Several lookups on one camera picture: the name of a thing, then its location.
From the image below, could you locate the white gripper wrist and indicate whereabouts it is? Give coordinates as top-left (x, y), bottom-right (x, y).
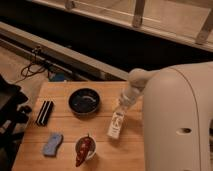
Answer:
top-left (115, 86), bottom-right (140, 113)

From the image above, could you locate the clear labelled plastic bottle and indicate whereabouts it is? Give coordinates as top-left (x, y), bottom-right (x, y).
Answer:
top-left (107, 111), bottom-right (125, 139)

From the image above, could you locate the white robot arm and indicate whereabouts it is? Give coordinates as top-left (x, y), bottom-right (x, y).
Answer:
top-left (120, 61), bottom-right (213, 171)

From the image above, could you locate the dark blue bowl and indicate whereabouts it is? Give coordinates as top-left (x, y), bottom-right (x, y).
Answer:
top-left (68, 88), bottom-right (101, 116)

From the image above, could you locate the wooden table board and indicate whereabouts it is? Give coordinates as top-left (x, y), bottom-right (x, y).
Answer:
top-left (12, 82), bottom-right (144, 171)

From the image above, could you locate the red chili pepper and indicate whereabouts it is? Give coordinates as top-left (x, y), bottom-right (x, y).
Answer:
top-left (76, 136), bottom-right (92, 167)

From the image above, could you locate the blue object on floor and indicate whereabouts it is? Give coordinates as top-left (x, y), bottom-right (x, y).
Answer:
top-left (49, 74), bottom-right (65, 82)

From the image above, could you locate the black white striped block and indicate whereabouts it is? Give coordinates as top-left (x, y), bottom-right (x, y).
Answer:
top-left (35, 101), bottom-right (54, 126)

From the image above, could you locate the blue sponge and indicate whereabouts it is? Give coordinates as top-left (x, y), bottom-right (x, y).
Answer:
top-left (42, 133), bottom-right (63, 157)

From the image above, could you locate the black cable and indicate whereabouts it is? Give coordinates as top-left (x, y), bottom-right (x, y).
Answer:
top-left (13, 53), bottom-right (51, 85)

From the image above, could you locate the grey metal rail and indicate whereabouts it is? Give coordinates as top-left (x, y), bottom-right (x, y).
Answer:
top-left (0, 21), bottom-right (128, 80)

